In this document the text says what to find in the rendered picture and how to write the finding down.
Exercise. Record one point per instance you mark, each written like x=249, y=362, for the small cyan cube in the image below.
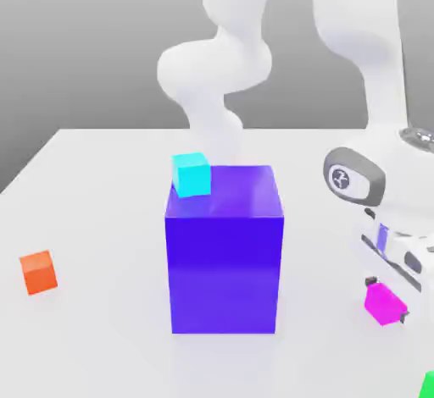
x=191, y=176

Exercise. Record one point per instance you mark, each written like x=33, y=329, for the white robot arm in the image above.
x=234, y=52

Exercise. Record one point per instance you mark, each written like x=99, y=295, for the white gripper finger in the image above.
x=370, y=281
x=405, y=317

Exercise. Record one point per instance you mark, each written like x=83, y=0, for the small orange cube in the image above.
x=39, y=274

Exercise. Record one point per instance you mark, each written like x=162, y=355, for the small green cube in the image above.
x=428, y=386

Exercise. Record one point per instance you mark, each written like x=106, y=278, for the small magenta cube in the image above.
x=383, y=305

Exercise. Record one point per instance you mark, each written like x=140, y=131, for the large purple box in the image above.
x=223, y=269

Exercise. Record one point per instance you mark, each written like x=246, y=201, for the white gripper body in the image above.
x=390, y=267

